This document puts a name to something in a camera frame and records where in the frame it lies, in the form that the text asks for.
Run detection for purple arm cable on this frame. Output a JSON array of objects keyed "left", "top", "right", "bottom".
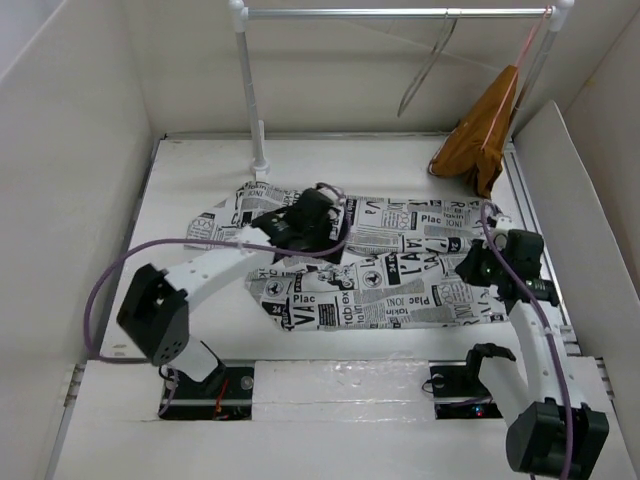
[
  {"left": 84, "top": 182, "right": 351, "bottom": 416},
  {"left": 479, "top": 200, "right": 576, "bottom": 480}
]

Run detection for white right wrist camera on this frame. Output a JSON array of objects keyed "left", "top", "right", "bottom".
[{"left": 488, "top": 214, "right": 515, "bottom": 237}]

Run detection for newspaper print trousers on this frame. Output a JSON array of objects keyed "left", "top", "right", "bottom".
[{"left": 185, "top": 181, "right": 517, "bottom": 333}]

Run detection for pink wire hanger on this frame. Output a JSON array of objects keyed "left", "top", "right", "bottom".
[{"left": 481, "top": 5, "right": 553, "bottom": 151}]

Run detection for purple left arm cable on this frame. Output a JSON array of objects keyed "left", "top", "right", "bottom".
[{"left": 84, "top": 182, "right": 351, "bottom": 416}]

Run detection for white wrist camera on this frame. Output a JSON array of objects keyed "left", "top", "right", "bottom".
[
  {"left": 317, "top": 182, "right": 346, "bottom": 206},
  {"left": 488, "top": 214, "right": 515, "bottom": 237}
]

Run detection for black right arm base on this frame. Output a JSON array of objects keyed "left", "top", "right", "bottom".
[{"left": 422, "top": 343, "right": 516, "bottom": 420}]

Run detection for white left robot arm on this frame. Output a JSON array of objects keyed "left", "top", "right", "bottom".
[{"left": 117, "top": 183, "right": 349, "bottom": 397}]

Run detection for white metal clothes rack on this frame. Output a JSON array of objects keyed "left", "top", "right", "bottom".
[{"left": 228, "top": 0, "right": 575, "bottom": 177}]

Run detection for white cardboard panel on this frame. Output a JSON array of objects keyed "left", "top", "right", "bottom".
[{"left": 515, "top": 101, "right": 639, "bottom": 367}]

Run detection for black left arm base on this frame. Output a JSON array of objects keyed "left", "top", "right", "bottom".
[{"left": 158, "top": 362, "right": 255, "bottom": 421}]

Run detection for brown hanging garment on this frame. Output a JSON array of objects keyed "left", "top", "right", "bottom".
[{"left": 428, "top": 65, "right": 518, "bottom": 199}]

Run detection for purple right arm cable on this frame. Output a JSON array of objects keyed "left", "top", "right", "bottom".
[{"left": 479, "top": 200, "right": 576, "bottom": 480}]

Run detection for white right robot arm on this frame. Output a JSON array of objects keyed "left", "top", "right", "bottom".
[{"left": 456, "top": 227, "right": 609, "bottom": 479}]

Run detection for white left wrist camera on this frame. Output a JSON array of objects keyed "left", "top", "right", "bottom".
[{"left": 317, "top": 182, "right": 346, "bottom": 206}]

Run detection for grey wire hanger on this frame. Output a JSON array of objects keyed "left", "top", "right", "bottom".
[{"left": 396, "top": 16, "right": 458, "bottom": 118}]

